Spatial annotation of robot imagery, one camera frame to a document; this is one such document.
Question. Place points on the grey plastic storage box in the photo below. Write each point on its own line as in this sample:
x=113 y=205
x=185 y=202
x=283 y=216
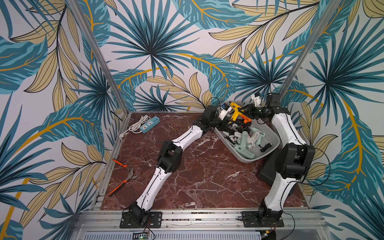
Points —
x=229 y=131

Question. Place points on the orange glue gun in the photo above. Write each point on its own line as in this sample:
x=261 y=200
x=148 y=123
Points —
x=246 y=120

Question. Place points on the yellow glue gun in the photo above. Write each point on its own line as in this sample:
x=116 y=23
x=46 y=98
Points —
x=237 y=113

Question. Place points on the teal power strip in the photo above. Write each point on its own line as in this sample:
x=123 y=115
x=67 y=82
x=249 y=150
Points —
x=149 y=124

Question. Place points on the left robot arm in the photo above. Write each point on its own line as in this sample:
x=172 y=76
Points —
x=170 y=158

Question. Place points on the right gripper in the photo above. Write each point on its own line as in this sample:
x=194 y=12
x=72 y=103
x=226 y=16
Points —
x=250 y=111

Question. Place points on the large white glue gun pink stick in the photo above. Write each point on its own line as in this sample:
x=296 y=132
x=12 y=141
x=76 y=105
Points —
x=255 y=139

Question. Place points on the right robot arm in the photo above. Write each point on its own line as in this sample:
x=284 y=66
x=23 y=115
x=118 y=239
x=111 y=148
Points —
x=292 y=163

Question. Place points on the mint glue gun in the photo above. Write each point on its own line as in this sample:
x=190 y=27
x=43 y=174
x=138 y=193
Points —
x=241 y=146

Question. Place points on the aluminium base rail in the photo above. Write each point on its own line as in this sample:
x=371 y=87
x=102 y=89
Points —
x=203 y=224

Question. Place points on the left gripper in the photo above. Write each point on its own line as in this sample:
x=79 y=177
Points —
x=225 y=122

